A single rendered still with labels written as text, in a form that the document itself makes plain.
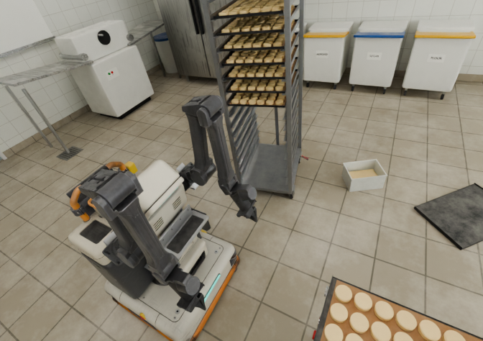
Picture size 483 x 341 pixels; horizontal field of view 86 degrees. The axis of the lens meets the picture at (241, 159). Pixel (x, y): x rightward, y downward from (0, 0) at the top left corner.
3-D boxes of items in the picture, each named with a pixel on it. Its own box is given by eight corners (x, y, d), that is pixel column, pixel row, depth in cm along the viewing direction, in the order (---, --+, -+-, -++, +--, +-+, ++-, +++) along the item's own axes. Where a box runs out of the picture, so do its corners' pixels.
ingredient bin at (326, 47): (301, 89, 392) (302, 34, 343) (313, 72, 433) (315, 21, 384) (338, 92, 369) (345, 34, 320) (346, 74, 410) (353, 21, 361)
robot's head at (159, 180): (117, 201, 106) (121, 188, 94) (152, 168, 119) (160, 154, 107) (144, 224, 107) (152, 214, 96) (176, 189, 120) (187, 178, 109)
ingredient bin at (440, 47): (397, 98, 337) (415, 34, 288) (403, 78, 376) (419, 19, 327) (448, 103, 312) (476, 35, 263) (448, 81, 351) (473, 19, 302)
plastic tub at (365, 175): (373, 171, 244) (376, 158, 233) (383, 188, 227) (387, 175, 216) (341, 175, 245) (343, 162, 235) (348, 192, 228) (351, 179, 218)
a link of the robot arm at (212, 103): (192, 85, 96) (175, 98, 90) (223, 95, 92) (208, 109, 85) (203, 168, 128) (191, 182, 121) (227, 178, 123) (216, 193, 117)
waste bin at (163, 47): (194, 64, 542) (185, 30, 500) (177, 75, 508) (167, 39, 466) (175, 63, 566) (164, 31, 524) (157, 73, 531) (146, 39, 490)
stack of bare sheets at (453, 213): (461, 250, 177) (462, 247, 175) (413, 208, 207) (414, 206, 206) (527, 221, 187) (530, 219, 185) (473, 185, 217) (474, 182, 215)
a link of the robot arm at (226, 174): (210, 94, 95) (192, 108, 88) (223, 96, 92) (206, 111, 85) (229, 178, 122) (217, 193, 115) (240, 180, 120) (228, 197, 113)
